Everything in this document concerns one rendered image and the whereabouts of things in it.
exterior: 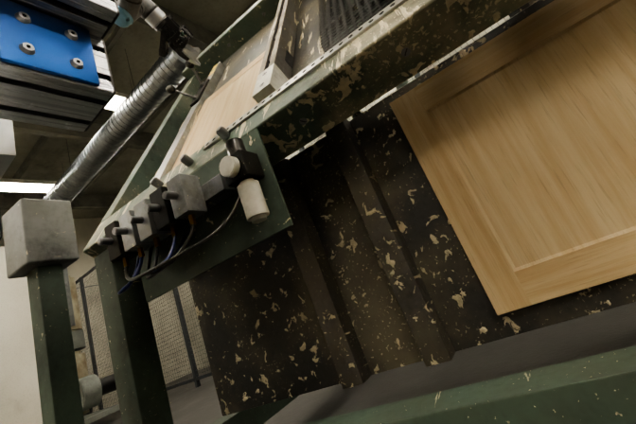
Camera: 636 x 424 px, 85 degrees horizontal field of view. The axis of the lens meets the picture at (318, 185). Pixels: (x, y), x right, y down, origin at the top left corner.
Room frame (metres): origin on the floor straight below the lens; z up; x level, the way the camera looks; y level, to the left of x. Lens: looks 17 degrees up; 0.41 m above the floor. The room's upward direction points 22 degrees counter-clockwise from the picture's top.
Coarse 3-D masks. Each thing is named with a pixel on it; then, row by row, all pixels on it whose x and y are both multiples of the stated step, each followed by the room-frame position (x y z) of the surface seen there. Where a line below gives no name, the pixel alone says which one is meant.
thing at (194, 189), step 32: (224, 160) 0.64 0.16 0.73; (256, 160) 0.69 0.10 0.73; (160, 192) 0.70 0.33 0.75; (192, 192) 0.70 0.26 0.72; (224, 192) 0.72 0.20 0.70; (256, 192) 0.67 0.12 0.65; (128, 224) 0.76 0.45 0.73; (160, 224) 0.71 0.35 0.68; (192, 224) 0.70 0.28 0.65; (224, 224) 0.68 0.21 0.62; (256, 224) 0.73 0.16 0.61; (288, 224) 0.70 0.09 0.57; (128, 256) 0.81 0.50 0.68; (160, 256) 0.87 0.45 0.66; (192, 256) 0.82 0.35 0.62; (224, 256) 0.78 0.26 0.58; (128, 288) 0.81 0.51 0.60; (160, 288) 0.88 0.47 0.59
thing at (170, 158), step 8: (216, 72) 1.40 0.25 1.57; (216, 80) 1.38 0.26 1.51; (208, 88) 1.31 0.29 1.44; (208, 96) 1.30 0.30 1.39; (200, 104) 1.23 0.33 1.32; (192, 112) 1.20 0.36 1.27; (192, 120) 1.17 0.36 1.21; (184, 128) 1.14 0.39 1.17; (176, 136) 1.13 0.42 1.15; (184, 136) 1.11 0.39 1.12; (176, 144) 1.07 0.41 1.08; (168, 152) 1.07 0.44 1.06; (176, 152) 1.06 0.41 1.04; (168, 160) 1.02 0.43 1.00; (160, 168) 1.03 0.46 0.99; (168, 168) 1.01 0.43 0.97; (160, 176) 0.98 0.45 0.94
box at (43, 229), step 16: (16, 208) 0.80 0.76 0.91; (32, 208) 0.81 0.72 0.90; (48, 208) 0.84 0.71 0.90; (64, 208) 0.88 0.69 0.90; (16, 224) 0.80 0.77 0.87; (32, 224) 0.81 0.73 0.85; (48, 224) 0.84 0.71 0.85; (64, 224) 0.87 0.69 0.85; (16, 240) 0.81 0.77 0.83; (32, 240) 0.80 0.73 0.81; (48, 240) 0.83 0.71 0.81; (64, 240) 0.87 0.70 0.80; (16, 256) 0.81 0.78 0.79; (32, 256) 0.80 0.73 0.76; (48, 256) 0.83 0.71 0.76; (64, 256) 0.86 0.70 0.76; (16, 272) 0.82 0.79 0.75
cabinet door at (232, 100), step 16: (256, 64) 1.10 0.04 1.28; (240, 80) 1.11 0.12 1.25; (224, 96) 1.13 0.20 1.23; (240, 96) 1.01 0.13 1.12; (208, 112) 1.14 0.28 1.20; (224, 112) 1.02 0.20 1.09; (240, 112) 0.92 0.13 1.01; (192, 128) 1.15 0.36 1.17; (208, 128) 1.03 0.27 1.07; (192, 144) 1.04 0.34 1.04; (176, 160) 1.04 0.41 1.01
